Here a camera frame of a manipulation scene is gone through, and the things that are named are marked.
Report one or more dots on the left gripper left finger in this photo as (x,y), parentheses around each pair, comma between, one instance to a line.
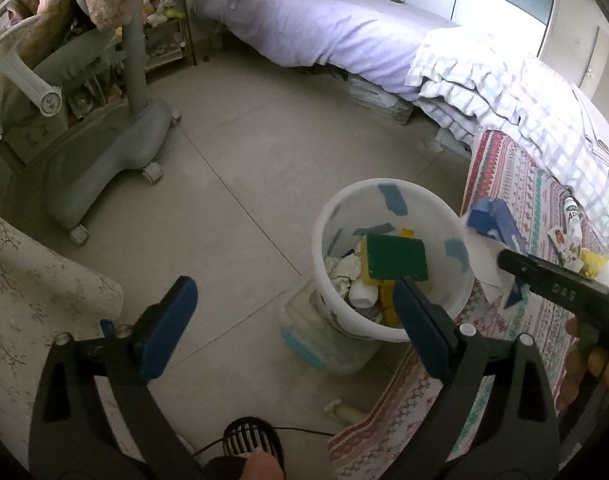
(130,357)

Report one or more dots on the grey rolling chair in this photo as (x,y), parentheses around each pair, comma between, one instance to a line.
(83,113)

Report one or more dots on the small bottle on bed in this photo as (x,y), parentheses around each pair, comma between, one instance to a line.
(573,223)

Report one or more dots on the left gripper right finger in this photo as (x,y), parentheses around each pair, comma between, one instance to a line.
(517,437)

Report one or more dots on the person's right hand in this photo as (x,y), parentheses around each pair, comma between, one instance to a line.
(578,363)

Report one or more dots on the floral white cloth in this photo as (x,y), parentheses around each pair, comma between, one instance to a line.
(46,299)

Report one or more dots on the wooden shelf with toys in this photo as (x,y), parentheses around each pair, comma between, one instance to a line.
(168,38)

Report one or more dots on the lavender duvet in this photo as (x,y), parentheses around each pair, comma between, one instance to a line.
(373,39)

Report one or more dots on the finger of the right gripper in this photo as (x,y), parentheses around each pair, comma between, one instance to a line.
(588,300)

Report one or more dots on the yellow green sponge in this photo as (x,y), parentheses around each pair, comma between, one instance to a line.
(388,258)

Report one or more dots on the white plastic bottle in bin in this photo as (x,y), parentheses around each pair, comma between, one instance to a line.
(363,296)

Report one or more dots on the small snack packet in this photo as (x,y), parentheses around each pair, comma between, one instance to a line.
(567,252)

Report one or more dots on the beige knitted blanket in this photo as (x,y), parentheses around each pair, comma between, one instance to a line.
(59,0)

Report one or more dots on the checked purple white blanket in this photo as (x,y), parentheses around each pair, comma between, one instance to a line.
(469,86)

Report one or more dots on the blue white paper box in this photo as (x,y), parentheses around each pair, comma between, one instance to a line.
(489,229)

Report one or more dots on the person's left hand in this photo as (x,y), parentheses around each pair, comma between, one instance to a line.
(261,465)

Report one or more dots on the white plastic trash bin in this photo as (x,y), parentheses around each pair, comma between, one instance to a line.
(385,206)

